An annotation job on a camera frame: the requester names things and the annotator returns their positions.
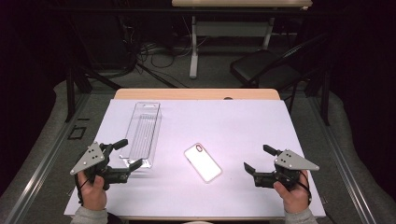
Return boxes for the clear plastic packaging box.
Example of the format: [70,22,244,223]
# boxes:
[119,101,163,170]

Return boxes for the black metal floor bar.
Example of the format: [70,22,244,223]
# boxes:
[135,63,188,89]

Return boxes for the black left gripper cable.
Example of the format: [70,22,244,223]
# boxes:
[74,174,86,206]

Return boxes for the black folding chair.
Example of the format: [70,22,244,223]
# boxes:
[229,32,331,115]

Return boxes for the bundle of floor cables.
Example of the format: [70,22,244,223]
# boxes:
[122,15,195,76]

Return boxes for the person's right hand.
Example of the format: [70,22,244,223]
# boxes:
[273,170,312,215]

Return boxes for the person's left hand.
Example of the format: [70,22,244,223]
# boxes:
[77,170,108,212]

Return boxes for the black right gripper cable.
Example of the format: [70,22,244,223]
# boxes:
[298,172,313,206]

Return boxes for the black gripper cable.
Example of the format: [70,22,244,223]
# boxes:
[298,172,313,206]
[74,174,86,206]

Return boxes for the white-rimmed phone case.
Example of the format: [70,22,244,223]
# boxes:
[183,142,223,184]

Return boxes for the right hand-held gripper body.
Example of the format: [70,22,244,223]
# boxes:
[252,148,320,191]

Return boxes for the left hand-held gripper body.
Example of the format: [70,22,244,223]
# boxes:
[69,141,132,191]

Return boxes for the white-legged desk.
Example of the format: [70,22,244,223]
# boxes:
[171,0,313,79]

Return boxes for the black metal stand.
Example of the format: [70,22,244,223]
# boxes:
[64,66,123,123]

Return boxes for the white table sheet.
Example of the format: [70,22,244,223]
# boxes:
[64,98,327,218]

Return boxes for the aluminium floor rail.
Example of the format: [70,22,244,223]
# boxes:
[307,96,378,224]
[0,92,92,224]

